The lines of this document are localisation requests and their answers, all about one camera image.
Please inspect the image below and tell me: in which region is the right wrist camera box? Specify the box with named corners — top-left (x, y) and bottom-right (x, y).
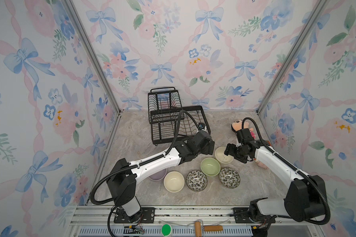
top-left (236, 128), bottom-right (255, 144)

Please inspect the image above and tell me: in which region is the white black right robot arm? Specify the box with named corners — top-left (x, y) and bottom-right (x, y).
top-left (224, 141), bottom-right (331, 225)

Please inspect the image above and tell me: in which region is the light green bowl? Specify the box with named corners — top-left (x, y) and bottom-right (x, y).
top-left (200, 158), bottom-right (221, 177)

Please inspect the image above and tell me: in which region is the left black floral bowl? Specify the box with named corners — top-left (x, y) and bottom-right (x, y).
top-left (186, 170), bottom-right (208, 192)

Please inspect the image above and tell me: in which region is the black wire dish rack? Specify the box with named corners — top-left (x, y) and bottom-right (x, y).
top-left (148, 87), bottom-right (211, 146)

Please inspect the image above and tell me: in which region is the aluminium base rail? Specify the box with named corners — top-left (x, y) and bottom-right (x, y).
top-left (65, 205), bottom-right (325, 237)

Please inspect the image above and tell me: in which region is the lavender bowl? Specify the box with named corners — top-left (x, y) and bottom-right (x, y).
top-left (149, 169), bottom-right (167, 181)

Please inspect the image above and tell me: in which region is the pink plush doll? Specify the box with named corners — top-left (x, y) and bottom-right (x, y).
top-left (231, 119), bottom-right (256, 138)

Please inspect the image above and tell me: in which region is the cream speckled bowl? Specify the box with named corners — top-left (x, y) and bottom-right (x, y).
top-left (215, 147), bottom-right (234, 164)

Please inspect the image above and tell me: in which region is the green round button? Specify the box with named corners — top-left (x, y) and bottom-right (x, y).
top-left (161, 224), bottom-right (173, 237)

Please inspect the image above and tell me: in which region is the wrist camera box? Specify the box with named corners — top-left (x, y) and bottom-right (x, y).
top-left (236, 128), bottom-right (255, 144)
top-left (192, 130), bottom-right (212, 146)

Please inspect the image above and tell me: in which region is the cream white bowl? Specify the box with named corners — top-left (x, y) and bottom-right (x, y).
top-left (164, 171), bottom-right (185, 193)

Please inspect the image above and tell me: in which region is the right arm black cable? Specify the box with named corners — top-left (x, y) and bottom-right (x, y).
top-left (241, 117), bottom-right (331, 225)

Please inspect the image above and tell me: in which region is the wooden handled tool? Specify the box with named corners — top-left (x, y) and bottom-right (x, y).
top-left (194, 220), bottom-right (223, 237)

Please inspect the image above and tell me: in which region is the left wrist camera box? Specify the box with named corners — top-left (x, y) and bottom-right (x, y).
top-left (192, 130), bottom-right (212, 146)

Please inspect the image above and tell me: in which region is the black floral bowl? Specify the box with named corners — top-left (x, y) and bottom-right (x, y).
top-left (186, 170), bottom-right (208, 192)
top-left (218, 167), bottom-right (241, 189)

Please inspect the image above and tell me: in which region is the right black floral bowl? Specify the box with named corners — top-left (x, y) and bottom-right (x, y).
top-left (218, 167), bottom-right (241, 189)

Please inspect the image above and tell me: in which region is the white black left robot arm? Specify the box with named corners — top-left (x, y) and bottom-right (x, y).
top-left (104, 133), bottom-right (215, 221)

